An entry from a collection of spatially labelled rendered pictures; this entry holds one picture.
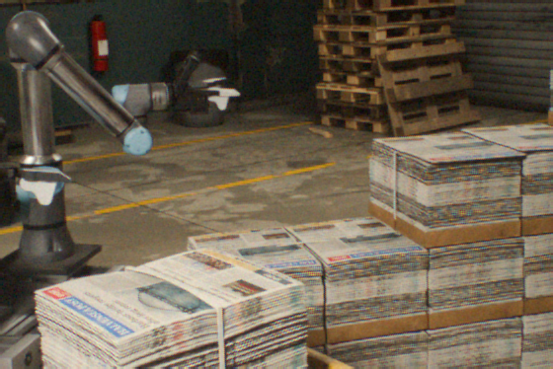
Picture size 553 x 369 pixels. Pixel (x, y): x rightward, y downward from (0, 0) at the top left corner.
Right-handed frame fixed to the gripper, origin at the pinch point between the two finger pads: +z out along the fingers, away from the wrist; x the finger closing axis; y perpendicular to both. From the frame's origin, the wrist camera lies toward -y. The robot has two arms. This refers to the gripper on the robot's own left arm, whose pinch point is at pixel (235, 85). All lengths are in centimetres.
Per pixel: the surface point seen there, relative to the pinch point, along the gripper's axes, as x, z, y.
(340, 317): 53, 17, 49
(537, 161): 44, 74, 14
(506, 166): 44, 65, 14
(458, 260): 49, 51, 39
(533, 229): 47, 73, 32
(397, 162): 28, 40, 17
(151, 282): 108, -35, 6
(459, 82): -564, 326, 159
